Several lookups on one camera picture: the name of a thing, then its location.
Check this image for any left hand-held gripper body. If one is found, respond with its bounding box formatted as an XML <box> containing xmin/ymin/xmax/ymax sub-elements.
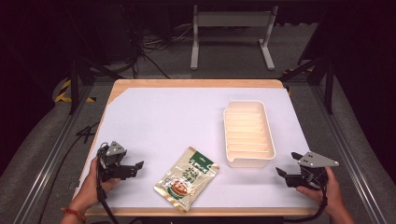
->
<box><xmin>97</xmin><ymin>140</ymin><xmax>133</xmax><ymax>183</ymax></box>

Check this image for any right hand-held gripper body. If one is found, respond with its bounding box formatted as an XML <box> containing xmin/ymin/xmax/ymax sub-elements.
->
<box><xmin>297</xmin><ymin>151</ymin><xmax>340</xmax><ymax>190</ymax></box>

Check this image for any beige green sauce packet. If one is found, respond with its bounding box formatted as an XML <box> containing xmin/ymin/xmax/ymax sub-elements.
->
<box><xmin>153</xmin><ymin>146</ymin><xmax>220</xmax><ymax>214</ymax></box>

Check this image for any white plastic basket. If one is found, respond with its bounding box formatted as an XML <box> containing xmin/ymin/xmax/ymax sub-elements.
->
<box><xmin>222</xmin><ymin>99</ymin><xmax>277</xmax><ymax>169</ymax></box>

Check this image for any person's right hand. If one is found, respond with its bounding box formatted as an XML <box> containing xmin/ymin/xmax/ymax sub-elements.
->
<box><xmin>295</xmin><ymin>166</ymin><xmax>346</xmax><ymax>216</ymax></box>

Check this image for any person's left hand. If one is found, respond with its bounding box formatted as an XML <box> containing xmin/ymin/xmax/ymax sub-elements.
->
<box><xmin>73</xmin><ymin>157</ymin><xmax>121</xmax><ymax>213</ymax></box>

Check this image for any white paper sheet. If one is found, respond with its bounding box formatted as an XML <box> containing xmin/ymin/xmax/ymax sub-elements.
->
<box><xmin>78</xmin><ymin>87</ymin><xmax>318</xmax><ymax>209</ymax></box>

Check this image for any black metal stand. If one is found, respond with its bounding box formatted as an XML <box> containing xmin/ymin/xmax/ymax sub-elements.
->
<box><xmin>279</xmin><ymin>55</ymin><xmax>336</xmax><ymax>115</ymax></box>
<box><xmin>68</xmin><ymin>57</ymin><xmax>126</xmax><ymax>116</ymax></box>

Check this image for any yellow black hazard tape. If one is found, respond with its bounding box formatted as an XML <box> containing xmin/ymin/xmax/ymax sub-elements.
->
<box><xmin>54</xmin><ymin>78</ymin><xmax>97</xmax><ymax>104</ymax></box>

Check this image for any aluminium floor rail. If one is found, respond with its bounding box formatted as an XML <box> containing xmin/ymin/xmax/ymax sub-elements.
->
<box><xmin>11</xmin><ymin>85</ymin><xmax>95</xmax><ymax>224</ymax></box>
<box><xmin>310</xmin><ymin>85</ymin><xmax>389</xmax><ymax>224</ymax></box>

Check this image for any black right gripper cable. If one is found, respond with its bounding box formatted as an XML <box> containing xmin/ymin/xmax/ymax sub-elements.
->
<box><xmin>282</xmin><ymin>175</ymin><xmax>330</xmax><ymax>224</ymax></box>

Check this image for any black floor cable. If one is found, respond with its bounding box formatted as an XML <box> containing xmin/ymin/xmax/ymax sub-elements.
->
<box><xmin>36</xmin><ymin>120</ymin><xmax>101</xmax><ymax>224</ymax></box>

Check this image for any red bead bracelet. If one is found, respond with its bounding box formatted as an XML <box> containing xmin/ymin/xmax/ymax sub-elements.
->
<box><xmin>61</xmin><ymin>206</ymin><xmax>89</xmax><ymax>224</ymax></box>

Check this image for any bundle of black cables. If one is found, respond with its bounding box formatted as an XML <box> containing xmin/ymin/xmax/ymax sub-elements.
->
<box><xmin>120</xmin><ymin>4</ymin><xmax>173</xmax><ymax>80</ymax></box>

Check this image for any white metal frame stand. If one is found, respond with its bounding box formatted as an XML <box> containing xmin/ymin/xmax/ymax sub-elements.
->
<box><xmin>190</xmin><ymin>4</ymin><xmax>279</xmax><ymax>72</ymax></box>

